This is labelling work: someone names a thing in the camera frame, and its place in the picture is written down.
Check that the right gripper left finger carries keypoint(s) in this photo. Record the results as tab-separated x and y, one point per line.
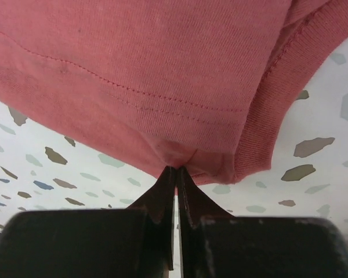
136	241

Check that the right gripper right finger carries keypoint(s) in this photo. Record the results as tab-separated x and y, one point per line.
214	243

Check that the pink t shirt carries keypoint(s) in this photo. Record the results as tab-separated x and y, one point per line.
201	84

